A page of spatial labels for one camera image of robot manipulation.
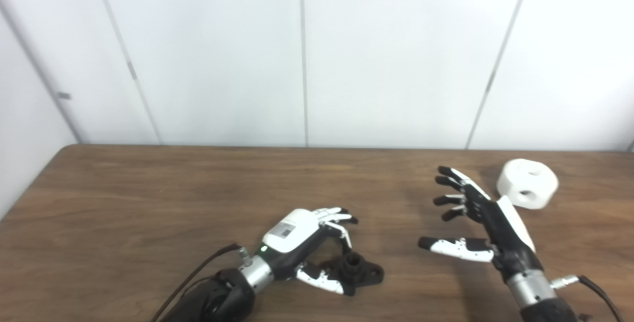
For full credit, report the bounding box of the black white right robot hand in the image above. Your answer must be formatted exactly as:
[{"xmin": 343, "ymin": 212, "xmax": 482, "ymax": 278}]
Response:
[{"xmin": 418, "ymin": 165, "xmax": 543, "ymax": 283}]

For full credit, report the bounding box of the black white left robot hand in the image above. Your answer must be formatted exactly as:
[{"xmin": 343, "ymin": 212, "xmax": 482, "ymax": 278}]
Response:
[{"xmin": 258, "ymin": 207, "xmax": 359, "ymax": 296}]

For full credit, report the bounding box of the round white piece with holes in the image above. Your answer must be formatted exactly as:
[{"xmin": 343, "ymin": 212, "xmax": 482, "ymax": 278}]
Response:
[{"xmin": 496, "ymin": 159, "xmax": 559, "ymax": 210}]

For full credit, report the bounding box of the black flanged holder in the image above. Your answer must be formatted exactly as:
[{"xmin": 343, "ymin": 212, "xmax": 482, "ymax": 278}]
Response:
[{"xmin": 319, "ymin": 252, "xmax": 385, "ymax": 297}]

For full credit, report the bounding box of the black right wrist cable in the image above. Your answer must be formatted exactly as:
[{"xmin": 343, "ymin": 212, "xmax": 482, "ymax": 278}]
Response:
[{"xmin": 550, "ymin": 274, "xmax": 624, "ymax": 322}]

